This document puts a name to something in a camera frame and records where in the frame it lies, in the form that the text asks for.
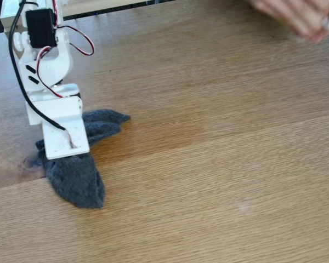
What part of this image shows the white wooden shelf riser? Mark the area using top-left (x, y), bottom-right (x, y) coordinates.
top-left (0, 0), bottom-right (176, 35)

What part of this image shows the person's hand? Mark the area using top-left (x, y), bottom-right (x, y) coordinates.
top-left (245, 0), bottom-right (329, 44)

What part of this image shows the grey fuzzy sock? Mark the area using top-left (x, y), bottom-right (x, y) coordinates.
top-left (34, 108), bottom-right (132, 210)

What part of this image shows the red white servo wire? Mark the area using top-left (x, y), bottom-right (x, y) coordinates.
top-left (36, 25), bottom-right (95, 99)

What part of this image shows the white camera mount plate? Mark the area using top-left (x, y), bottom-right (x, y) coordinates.
top-left (42, 117), bottom-right (90, 161)

